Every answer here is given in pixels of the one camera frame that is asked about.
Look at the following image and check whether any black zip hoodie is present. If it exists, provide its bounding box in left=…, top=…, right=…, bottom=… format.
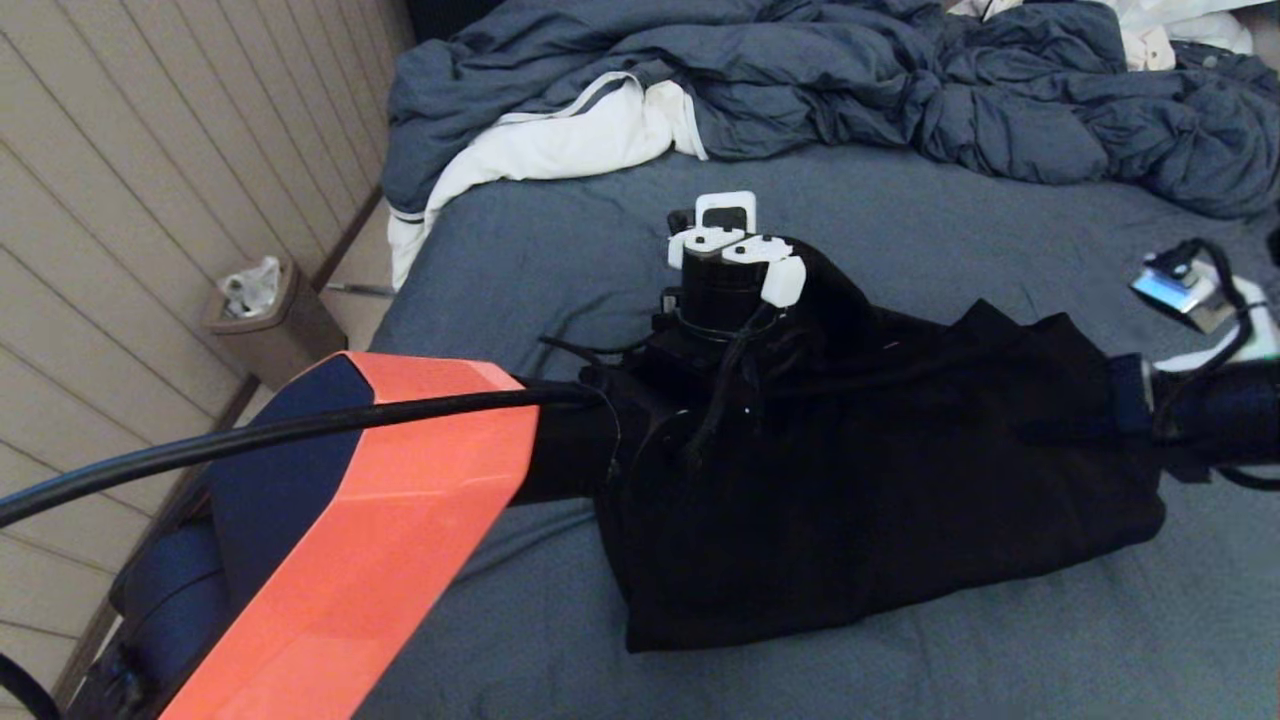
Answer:
left=595, top=238, right=1168, bottom=653

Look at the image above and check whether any blue bed sheet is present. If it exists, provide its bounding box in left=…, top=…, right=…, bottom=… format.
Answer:
left=350, top=145, right=1280, bottom=720

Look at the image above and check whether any cream crumpled garment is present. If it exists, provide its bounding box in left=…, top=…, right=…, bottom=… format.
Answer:
left=950, top=0, right=1176, bottom=73

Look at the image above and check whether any white pillow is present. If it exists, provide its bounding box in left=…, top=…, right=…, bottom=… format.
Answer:
left=1090, top=0, right=1280, bottom=57

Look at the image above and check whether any crumpled blue duvet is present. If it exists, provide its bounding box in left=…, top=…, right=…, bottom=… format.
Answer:
left=383, top=0, right=1280, bottom=221

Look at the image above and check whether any dark headboard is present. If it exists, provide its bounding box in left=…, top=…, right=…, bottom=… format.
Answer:
left=405, top=0, right=511, bottom=46

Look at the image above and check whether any beige trash bin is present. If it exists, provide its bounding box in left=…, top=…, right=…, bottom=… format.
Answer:
left=203, top=258, right=348, bottom=391

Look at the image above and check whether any white plastic bin bag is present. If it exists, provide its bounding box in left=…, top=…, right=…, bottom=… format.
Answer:
left=220, top=256, right=284, bottom=321

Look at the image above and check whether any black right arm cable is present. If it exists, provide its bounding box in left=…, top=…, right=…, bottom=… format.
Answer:
left=1150, top=238, right=1280, bottom=491

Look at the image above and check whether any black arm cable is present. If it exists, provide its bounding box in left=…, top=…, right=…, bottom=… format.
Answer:
left=0, top=385, right=601, bottom=529
left=1150, top=238, right=1280, bottom=491

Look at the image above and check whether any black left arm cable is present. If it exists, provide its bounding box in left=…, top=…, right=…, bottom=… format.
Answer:
left=0, top=385, right=601, bottom=529

